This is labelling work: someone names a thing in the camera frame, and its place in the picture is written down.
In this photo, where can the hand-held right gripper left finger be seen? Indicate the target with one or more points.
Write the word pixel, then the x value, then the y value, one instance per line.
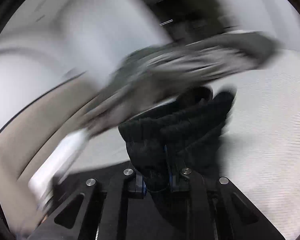
pixel 137 185

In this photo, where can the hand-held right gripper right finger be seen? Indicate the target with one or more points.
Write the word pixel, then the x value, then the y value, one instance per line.
pixel 176 180

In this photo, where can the black pants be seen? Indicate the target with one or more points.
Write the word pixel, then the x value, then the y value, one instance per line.
pixel 177 125

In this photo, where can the white pillow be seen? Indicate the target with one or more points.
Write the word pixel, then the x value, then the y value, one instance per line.
pixel 57 160

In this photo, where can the white honeycomb bed mattress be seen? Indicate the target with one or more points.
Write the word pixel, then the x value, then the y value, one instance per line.
pixel 265 117

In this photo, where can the grey duvet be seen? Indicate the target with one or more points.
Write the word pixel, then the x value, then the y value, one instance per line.
pixel 177 62

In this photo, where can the beige padded headboard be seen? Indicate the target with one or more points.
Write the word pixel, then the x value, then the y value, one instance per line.
pixel 27 130

